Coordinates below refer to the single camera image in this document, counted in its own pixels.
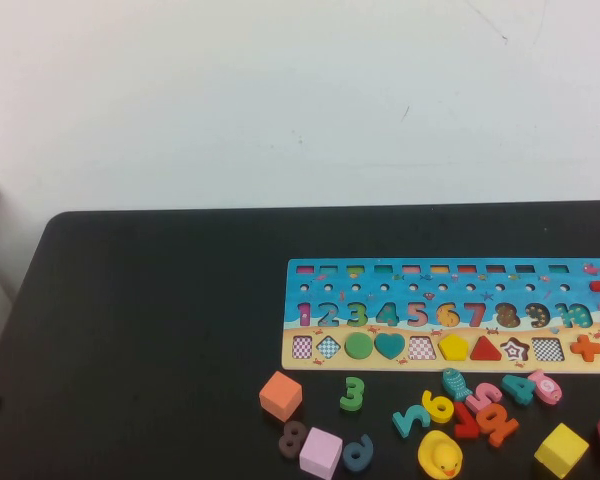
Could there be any yellow pentagon piece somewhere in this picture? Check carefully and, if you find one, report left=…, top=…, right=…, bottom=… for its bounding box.
left=438, top=333, right=471, bottom=363

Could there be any green circle piece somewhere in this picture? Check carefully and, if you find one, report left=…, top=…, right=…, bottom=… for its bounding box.
left=343, top=331, right=375, bottom=362

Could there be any teal heart piece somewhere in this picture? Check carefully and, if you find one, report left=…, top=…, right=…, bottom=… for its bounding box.
left=373, top=333, right=407, bottom=361

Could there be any colourful wooden puzzle board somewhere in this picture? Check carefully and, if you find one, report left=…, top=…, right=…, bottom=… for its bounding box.
left=280, top=257, right=600, bottom=375

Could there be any red triangle piece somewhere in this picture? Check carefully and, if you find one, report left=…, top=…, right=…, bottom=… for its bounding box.
left=469, top=335, right=503, bottom=363

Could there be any orange number piece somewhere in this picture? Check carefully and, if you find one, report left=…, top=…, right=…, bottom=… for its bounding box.
left=474, top=401, right=520, bottom=448

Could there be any orange plus sign piece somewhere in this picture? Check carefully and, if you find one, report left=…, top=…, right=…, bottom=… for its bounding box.
left=569, top=334, right=600, bottom=363

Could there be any orange cube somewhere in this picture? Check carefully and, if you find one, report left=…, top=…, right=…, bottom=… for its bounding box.
left=258, top=370, right=304, bottom=424

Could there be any green number three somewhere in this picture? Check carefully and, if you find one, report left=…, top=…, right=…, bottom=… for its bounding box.
left=338, top=376, right=366, bottom=413

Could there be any brown number eight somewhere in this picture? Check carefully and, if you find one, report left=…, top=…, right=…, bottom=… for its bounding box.
left=278, top=420, right=308, bottom=459

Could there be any teal number two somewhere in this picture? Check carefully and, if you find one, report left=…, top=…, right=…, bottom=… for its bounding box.
left=391, top=405, right=432, bottom=440

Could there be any teal wooden fish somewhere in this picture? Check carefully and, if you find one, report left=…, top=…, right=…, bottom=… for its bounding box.
left=440, top=367, right=474, bottom=402

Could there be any pink cube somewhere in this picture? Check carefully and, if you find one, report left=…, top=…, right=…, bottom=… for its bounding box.
left=298, top=427, right=344, bottom=480

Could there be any yellow number six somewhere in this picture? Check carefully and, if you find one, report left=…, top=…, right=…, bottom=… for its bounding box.
left=420, top=390, right=455, bottom=425

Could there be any grey-blue number nine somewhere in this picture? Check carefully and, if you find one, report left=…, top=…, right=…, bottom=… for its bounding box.
left=342, top=433, right=375, bottom=473

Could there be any pink number five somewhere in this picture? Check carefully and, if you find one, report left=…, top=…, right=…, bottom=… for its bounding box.
left=463, top=381, right=504, bottom=416

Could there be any red number seven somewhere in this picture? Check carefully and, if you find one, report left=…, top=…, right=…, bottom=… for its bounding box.
left=451, top=400, right=482, bottom=441

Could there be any yellow rubber duck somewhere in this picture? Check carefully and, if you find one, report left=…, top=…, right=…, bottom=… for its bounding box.
left=416, top=430, right=464, bottom=480

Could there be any teal number four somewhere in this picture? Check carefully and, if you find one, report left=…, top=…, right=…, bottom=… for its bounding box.
left=500, top=374, right=537, bottom=406

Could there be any pink wooden fish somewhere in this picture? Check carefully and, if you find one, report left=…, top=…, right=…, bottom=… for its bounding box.
left=525, top=368, right=563, bottom=405

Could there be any yellow cube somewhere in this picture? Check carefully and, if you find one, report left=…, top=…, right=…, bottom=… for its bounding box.
left=533, top=422, right=591, bottom=479

